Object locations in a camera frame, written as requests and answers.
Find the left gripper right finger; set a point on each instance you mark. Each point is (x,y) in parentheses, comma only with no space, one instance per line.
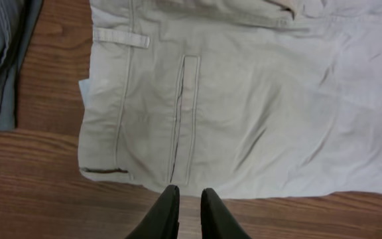
(216,220)

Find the beige cotton shorts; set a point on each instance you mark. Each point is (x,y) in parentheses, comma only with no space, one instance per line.
(256,99)

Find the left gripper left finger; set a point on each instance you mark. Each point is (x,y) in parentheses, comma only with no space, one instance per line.
(161,222)

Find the folded grey shorts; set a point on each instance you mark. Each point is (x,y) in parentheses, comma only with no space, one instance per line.
(17,21)

